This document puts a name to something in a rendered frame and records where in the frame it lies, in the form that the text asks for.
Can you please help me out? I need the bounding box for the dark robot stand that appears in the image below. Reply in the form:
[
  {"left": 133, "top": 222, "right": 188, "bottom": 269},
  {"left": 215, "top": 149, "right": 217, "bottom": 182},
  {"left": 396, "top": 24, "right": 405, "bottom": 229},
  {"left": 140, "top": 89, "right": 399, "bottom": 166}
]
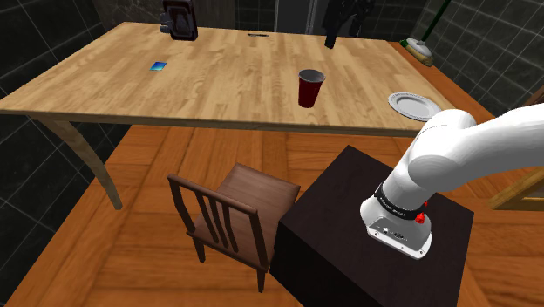
[{"left": 269, "top": 145, "right": 475, "bottom": 307}]

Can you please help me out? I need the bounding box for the brown wooden chair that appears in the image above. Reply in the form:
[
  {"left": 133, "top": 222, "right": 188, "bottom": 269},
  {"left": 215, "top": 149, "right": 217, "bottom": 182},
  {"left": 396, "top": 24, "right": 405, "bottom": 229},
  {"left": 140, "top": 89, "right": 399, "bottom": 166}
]
[{"left": 167, "top": 162, "right": 302, "bottom": 295}]

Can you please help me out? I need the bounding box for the black boxy appliance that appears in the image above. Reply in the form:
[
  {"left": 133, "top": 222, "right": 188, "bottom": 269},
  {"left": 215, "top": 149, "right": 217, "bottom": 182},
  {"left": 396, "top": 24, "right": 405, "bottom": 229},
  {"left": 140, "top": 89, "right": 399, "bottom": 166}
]
[{"left": 160, "top": 0, "right": 200, "bottom": 42}]

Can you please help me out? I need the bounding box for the red cup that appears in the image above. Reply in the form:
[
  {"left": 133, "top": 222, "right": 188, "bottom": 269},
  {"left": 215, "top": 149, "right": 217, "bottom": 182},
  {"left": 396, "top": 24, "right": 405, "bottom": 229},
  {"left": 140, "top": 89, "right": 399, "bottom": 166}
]
[{"left": 297, "top": 68, "right": 327, "bottom": 109}]

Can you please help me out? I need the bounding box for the grey plate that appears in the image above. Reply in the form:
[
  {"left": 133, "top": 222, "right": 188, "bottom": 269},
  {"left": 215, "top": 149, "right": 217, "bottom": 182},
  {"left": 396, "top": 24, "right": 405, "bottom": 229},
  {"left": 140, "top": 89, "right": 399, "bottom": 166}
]
[{"left": 387, "top": 92, "right": 443, "bottom": 123}]

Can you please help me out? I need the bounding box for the light wooden table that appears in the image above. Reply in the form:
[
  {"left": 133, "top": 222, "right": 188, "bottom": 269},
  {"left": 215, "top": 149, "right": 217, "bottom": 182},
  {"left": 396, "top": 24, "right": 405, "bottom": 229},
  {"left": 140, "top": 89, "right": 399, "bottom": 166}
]
[{"left": 0, "top": 21, "right": 458, "bottom": 212}]

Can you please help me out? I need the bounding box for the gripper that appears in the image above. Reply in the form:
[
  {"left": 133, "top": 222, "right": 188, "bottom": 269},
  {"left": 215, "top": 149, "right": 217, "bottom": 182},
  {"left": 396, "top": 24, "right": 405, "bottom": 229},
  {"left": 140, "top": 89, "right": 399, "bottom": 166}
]
[{"left": 321, "top": 0, "right": 376, "bottom": 51}]

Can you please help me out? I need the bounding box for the wooden frame furniture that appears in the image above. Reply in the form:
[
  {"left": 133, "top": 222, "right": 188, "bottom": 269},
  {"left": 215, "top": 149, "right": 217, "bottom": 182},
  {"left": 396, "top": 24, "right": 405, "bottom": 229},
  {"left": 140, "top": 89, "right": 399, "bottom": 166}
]
[{"left": 487, "top": 167, "right": 544, "bottom": 212}]

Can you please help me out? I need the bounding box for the green-handled broom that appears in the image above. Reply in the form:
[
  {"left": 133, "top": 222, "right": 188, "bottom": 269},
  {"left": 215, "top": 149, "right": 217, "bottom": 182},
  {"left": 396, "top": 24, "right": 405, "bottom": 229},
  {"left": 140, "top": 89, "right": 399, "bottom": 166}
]
[{"left": 399, "top": 0, "right": 453, "bottom": 68}]

